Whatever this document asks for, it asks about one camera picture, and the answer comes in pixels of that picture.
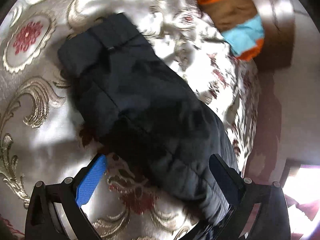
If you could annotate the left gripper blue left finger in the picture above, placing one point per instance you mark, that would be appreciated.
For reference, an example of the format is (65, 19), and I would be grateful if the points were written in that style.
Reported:
(43, 220)

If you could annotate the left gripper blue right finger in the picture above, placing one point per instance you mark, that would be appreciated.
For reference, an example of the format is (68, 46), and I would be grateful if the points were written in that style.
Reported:
(257, 211)

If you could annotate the dark navy padded jacket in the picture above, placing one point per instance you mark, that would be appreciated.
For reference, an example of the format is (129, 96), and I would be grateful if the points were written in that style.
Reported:
(133, 103)

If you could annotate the floral satin bed quilt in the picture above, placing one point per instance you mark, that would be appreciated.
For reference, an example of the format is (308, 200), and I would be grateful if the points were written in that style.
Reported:
(42, 135)

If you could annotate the brown wooden headboard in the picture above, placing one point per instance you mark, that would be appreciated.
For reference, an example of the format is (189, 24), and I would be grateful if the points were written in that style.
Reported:
(278, 20)

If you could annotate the orange blue brown pillow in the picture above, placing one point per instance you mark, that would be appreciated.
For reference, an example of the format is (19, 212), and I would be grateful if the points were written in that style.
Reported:
(239, 23)

